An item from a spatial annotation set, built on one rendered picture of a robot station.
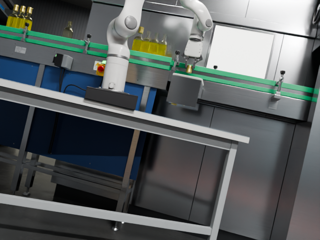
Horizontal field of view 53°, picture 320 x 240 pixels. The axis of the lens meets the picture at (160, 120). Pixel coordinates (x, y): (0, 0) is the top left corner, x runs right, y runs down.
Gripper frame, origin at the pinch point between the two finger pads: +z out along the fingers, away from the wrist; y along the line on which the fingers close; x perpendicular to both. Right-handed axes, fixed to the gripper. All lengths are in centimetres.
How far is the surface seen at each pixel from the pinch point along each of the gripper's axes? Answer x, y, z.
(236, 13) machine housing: -34, -19, -49
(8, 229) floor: 44, 67, 109
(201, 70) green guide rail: -13.8, -5.5, -0.7
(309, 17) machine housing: -36, -66, -54
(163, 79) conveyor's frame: -1.6, 14.7, 11.4
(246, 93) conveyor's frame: -13.2, -36.5, 8.4
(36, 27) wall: -523, 492, -128
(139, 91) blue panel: -2.9, 28.5, 21.6
